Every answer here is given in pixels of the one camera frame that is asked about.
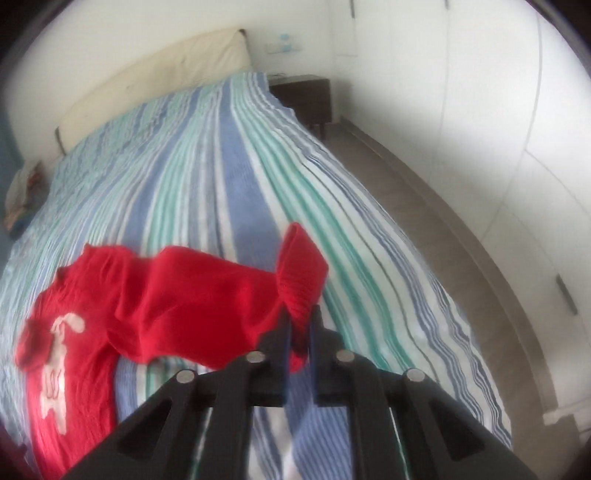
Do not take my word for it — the striped blue green bedspread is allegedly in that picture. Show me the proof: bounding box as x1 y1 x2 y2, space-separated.
1 73 512 446

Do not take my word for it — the pile of clothes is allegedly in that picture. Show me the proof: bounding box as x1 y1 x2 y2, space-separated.
3 162 50 240

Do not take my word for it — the cream padded headboard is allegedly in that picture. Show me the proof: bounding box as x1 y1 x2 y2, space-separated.
55 28 252 155

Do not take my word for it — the red knit sweater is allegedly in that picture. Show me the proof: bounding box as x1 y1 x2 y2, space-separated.
15 223 329 479

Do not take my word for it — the dark wooden nightstand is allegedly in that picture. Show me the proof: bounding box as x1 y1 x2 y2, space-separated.
270 75 332 141

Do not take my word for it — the white wardrobe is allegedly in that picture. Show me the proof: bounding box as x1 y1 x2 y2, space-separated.
329 1 590 422

